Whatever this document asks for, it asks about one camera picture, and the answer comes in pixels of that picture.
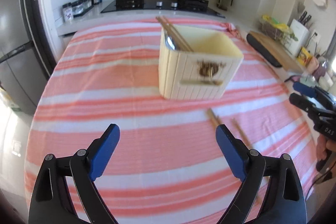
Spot wooden chopstick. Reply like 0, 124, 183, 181
207, 108, 222, 128
231, 118, 253, 149

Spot person right hand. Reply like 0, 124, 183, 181
316, 135, 336, 161

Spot yellow snack packet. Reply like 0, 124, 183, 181
297, 47, 313, 67

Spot wooden cutting board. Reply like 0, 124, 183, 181
249, 31, 305, 74

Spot white knife block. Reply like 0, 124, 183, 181
286, 11, 309, 57

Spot black cutting board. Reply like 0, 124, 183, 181
246, 34, 282, 68

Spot yellow green bag basket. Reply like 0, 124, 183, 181
260, 15, 298, 43

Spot pink striped table cloth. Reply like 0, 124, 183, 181
24, 18, 316, 223

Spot white ribbed utensil box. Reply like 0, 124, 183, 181
158, 25, 244, 100

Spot glass french press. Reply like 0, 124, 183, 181
217, 0, 233, 11

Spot silver refrigerator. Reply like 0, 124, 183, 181
1, 0, 56, 115

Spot chopsticks inside box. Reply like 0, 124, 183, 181
156, 16, 193, 52

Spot spice jar rack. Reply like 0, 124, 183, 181
62, 0, 92, 22

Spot black gas stove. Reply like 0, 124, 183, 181
101, 0, 225, 18

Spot black cable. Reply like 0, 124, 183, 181
304, 172, 333, 200

